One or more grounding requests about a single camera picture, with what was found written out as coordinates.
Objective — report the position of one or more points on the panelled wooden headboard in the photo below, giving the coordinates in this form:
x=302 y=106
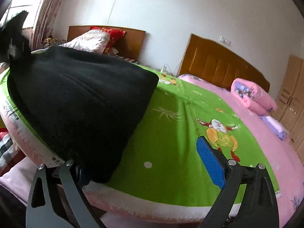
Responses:
x=213 y=61

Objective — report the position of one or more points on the pink bed sheet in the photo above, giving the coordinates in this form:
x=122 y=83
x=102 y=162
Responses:
x=256 y=144

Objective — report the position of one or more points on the green cartoon printed blanket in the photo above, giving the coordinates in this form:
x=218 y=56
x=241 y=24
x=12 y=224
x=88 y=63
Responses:
x=171 y=135

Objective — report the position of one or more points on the pink patterned curtain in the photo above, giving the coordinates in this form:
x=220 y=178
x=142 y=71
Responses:
x=45 y=16

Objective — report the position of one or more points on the light wooden wardrobe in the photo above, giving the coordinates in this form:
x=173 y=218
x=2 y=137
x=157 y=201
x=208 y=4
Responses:
x=293 y=95

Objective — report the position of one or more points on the black pants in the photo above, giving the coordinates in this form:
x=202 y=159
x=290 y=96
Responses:
x=78 y=104

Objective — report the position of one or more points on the light pink cloth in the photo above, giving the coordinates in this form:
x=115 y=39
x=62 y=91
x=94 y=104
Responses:
x=13 y=180

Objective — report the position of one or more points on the plain wooden headboard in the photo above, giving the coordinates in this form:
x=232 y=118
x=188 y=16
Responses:
x=134 y=44

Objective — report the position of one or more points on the purple white folded cloth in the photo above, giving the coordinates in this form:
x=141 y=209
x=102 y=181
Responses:
x=275 y=127

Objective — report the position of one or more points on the white patterned pillow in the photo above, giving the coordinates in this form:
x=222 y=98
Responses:
x=89 y=41

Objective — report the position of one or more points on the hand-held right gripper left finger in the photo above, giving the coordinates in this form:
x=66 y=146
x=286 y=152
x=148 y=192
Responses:
x=83 y=177

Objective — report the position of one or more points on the brown patterned bundle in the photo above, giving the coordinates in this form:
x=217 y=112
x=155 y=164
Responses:
x=50 y=41

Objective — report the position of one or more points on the white wall socket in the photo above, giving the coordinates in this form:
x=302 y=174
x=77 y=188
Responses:
x=225 y=40

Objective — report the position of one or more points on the pink folded quilt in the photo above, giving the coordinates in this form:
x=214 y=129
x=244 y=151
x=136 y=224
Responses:
x=251 y=97

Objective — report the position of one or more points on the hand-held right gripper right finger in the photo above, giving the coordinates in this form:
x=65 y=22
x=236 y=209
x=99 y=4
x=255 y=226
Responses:
x=210 y=161

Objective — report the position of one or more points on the red patterned pillow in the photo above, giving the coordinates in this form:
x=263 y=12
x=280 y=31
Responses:
x=112 y=38

